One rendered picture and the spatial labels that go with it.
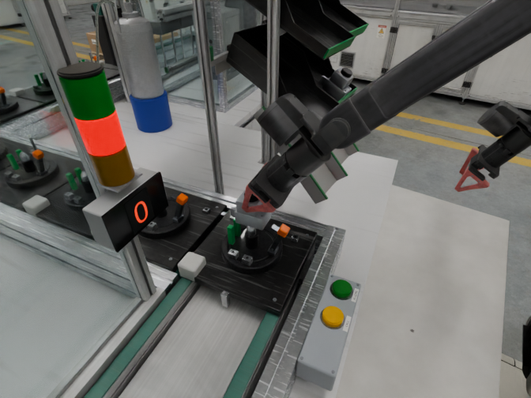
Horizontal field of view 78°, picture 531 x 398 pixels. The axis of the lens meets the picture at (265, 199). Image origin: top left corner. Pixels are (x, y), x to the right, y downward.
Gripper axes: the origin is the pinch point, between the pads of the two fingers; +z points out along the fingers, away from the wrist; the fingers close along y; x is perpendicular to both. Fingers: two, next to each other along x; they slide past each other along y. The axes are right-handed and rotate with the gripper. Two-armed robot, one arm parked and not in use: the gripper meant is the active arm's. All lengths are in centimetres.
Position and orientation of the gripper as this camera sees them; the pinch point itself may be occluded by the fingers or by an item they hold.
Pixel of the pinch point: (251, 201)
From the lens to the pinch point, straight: 65.8
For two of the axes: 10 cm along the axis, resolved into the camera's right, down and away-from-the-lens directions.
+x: 7.1, 6.9, 1.3
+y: -4.0, 5.6, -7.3
